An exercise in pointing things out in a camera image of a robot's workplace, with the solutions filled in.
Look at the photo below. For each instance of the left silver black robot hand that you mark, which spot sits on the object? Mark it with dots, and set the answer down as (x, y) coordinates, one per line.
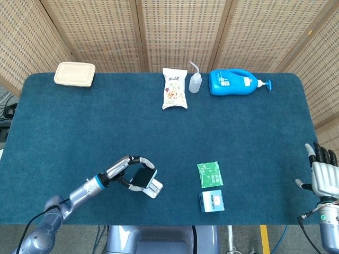
(119, 166)

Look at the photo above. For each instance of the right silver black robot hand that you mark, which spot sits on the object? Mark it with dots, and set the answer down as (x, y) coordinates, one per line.
(325, 180)

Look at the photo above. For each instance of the black smartphone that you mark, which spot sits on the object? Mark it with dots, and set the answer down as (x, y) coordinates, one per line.
(143, 176)

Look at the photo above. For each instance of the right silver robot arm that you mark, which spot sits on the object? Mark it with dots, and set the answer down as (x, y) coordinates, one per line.
(328, 230)

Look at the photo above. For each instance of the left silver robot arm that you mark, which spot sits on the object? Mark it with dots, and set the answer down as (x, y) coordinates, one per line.
(79, 194)

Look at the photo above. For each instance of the white folding phone stand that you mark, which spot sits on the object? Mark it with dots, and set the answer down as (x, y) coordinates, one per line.
(155, 191)

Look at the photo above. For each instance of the dark blue felt table mat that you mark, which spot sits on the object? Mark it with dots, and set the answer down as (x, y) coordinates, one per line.
(159, 132)

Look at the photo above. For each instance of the grey robot torso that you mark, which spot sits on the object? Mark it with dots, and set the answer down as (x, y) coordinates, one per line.
(159, 240)

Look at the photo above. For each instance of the green tea sachet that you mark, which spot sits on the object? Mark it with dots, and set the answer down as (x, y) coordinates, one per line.
(210, 176)

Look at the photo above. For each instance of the white snack bag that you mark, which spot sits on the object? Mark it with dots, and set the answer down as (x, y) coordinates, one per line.
(174, 90)

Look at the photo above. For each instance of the light blue cardboard box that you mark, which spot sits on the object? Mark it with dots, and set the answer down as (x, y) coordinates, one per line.
(212, 201)

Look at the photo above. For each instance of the beige lidded lunch box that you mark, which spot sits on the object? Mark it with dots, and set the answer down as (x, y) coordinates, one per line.
(74, 74)

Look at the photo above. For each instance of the metal pole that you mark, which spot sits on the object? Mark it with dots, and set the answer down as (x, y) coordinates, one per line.
(230, 238)

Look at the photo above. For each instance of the clear squeeze wash bottle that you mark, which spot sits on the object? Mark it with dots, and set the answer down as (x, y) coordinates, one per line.
(195, 83)

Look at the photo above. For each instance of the dark floor equipment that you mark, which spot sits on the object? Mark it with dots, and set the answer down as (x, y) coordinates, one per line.
(3, 132)

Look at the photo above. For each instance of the blue pump bottle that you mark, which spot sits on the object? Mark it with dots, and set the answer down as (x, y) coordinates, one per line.
(227, 84)

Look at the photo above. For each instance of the woven bamboo folding screen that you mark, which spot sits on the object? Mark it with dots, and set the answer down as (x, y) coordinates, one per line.
(180, 31)

